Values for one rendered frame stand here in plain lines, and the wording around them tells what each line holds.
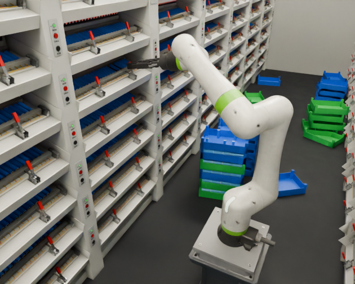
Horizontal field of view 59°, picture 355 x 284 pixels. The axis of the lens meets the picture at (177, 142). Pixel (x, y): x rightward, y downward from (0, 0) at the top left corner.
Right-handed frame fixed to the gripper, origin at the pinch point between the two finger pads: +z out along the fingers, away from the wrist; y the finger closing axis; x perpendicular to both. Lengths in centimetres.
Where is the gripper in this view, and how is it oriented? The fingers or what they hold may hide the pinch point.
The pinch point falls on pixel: (134, 64)
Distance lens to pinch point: 166.0
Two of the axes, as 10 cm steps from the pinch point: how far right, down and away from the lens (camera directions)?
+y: 4.3, -4.4, 7.9
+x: -1.8, -9.0, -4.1
